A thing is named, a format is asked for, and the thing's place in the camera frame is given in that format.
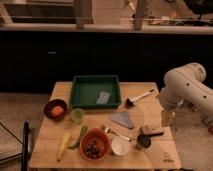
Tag yellow corn cob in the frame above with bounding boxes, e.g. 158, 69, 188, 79
57, 132, 70, 161

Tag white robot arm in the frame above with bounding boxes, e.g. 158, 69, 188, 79
158, 63, 213, 127

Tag black stand post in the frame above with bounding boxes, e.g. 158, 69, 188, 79
21, 122, 30, 171

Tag metal fork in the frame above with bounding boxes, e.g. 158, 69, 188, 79
101, 125, 132, 142

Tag grey label in tray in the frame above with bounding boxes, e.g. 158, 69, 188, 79
96, 91, 111, 104

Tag orange fruit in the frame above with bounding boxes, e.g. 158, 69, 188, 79
51, 106, 64, 117

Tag green plastic cup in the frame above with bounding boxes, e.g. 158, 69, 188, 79
70, 108, 84, 124

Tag dark grapes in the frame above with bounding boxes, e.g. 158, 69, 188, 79
85, 140, 101, 159

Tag white cup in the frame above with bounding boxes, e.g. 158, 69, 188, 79
111, 136, 130, 156

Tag green plastic tray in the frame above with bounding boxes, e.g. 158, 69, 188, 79
70, 75, 121, 109

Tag white handled brush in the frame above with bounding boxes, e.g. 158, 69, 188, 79
125, 89, 153, 108

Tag green cucumber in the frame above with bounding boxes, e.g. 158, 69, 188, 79
68, 125, 88, 149

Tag grey towel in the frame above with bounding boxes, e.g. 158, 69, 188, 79
109, 111, 134, 129

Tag orange bowl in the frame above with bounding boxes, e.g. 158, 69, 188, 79
79, 128, 110, 162

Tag dark red bowl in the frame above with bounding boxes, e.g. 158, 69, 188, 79
44, 99, 68, 121

